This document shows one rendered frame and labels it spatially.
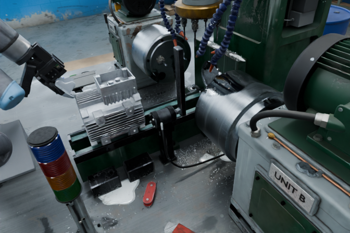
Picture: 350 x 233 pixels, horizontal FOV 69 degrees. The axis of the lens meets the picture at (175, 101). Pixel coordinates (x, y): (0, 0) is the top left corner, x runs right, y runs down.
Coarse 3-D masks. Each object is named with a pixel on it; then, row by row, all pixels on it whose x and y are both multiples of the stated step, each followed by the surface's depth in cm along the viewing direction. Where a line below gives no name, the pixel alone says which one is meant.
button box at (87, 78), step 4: (88, 72) 105; (92, 72) 106; (72, 76) 103; (76, 76) 103; (80, 76) 104; (84, 76) 105; (88, 76) 105; (92, 76) 106; (76, 80) 103; (80, 80) 104; (84, 80) 105; (88, 80) 105; (92, 80) 106; (76, 84) 103; (80, 84) 104; (84, 84) 105; (88, 84) 105
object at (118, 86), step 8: (112, 72) 91; (120, 72) 92; (128, 72) 90; (96, 80) 86; (104, 80) 91; (112, 80) 89; (120, 80) 88; (128, 80) 84; (104, 88) 82; (112, 88) 83; (120, 88) 84; (128, 88) 86; (136, 88) 87; (104, 96) 83; (112, 96) 84; (120, 96) 86; (128, 96) 87
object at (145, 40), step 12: (156, 24) 126; (144, 36) 118; (156, 36) 113; (168, 36) 114; (180, 36) 117; (132, 48) 125; (144, 48) 114; (156, 48) 113; (168, 48) 116; (144, 60) 114; (156, 60) 115; (168, 60) 119; (144, 72) 121; (156, 72) 119; (168, 72) 122
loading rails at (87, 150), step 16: (192, 96) 115; (144, 112) 107; (192, 112) 103; (144, 128) 98; (176, 128) 103; (192, 128) 108; (80, 144) 97; (112, 144) 91; (128, 144) 95; (144, 144) 99; (176, 144) 104; (80, 160) 88; (96, 160) 91; (112, 160) 95
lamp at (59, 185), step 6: (72, 168) 59; (66, 174) 57; (72, 174) 59; (48, 180) 57; (54, 180) 56; (60, 180) 56; (66, 180) 57; (72, 180) 59; (54, 186) 57; (60, 186) 57; (66, 186) 58
